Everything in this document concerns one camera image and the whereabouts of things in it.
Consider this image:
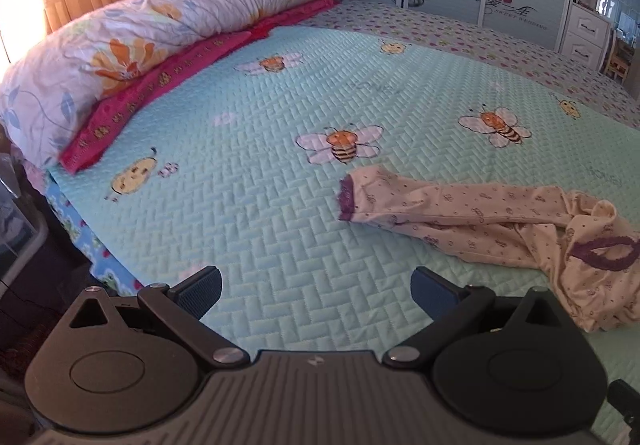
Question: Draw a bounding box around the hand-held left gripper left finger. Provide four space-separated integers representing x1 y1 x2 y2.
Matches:
67 266 251 370

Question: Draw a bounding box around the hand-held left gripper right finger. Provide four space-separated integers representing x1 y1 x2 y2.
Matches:
382 267 568 370

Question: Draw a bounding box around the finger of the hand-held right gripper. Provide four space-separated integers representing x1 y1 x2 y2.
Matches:
607 379 640 423

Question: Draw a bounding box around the pink printed pajama top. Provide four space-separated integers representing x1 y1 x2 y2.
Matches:
338 164 640 333

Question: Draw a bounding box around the green quilted bee blanket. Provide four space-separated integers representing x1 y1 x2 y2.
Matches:
45 22 640 426

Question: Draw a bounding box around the dark bedside table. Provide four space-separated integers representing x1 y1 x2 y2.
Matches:
0 150 56 286

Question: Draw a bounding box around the magenta printed cloth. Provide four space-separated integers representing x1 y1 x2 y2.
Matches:
59 0 338 174

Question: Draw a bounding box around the rolled floral duvet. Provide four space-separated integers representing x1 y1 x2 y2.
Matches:
0 0 357 169

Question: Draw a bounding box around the white drawer cabinet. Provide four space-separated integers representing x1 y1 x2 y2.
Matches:
555 2 613 73

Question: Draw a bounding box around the wooden chair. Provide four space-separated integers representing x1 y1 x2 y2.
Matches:
602 32 632 85

